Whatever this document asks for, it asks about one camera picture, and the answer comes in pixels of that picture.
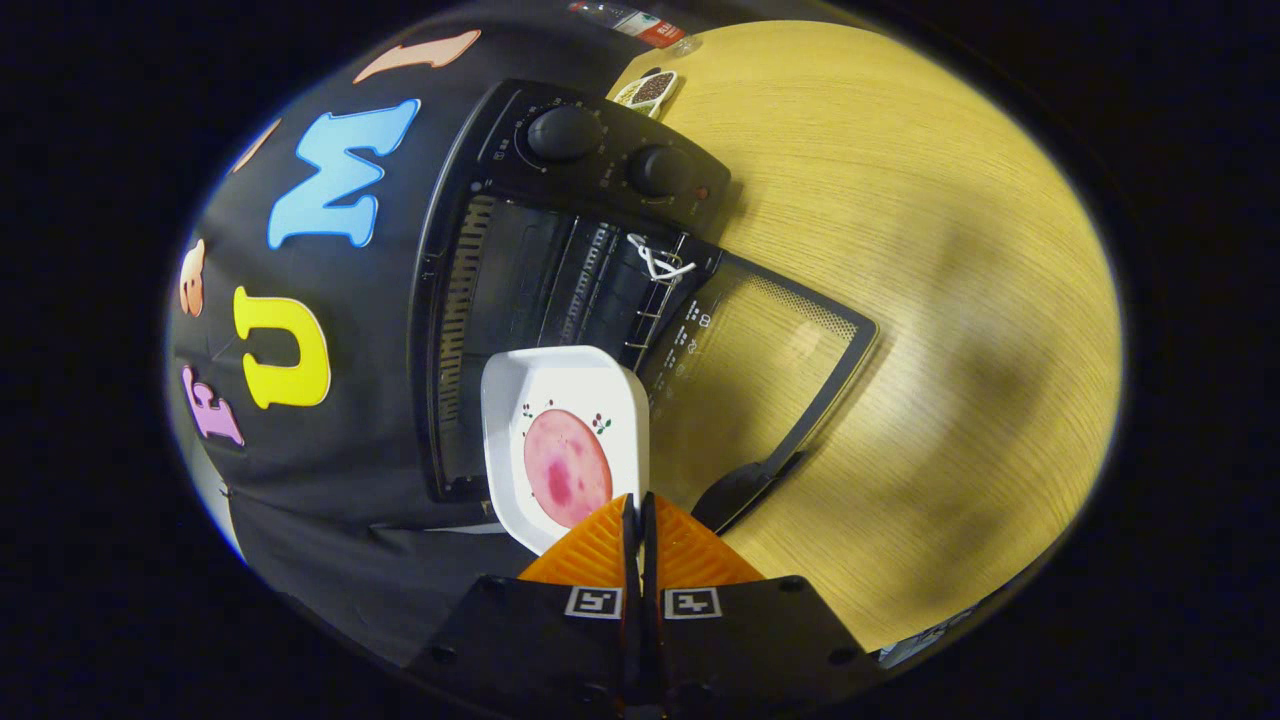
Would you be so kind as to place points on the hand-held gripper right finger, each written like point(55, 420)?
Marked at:
point(740, 630)

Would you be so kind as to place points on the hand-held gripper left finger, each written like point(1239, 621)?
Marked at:
point(540, 630)

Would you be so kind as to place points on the pink ham slice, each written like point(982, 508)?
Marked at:
point(565, 465)

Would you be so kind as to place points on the white square plate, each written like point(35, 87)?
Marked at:
point(560, 380)

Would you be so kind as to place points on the black toaster oven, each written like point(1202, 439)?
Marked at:
point(605, 185)

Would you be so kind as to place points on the metal oven rack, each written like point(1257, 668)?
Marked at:
point(650, 310)

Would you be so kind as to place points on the white divided bean dish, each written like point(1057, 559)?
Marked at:
point(650, 90)

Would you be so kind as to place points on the clear plastic water bottle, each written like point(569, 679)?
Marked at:
point(650, 28)

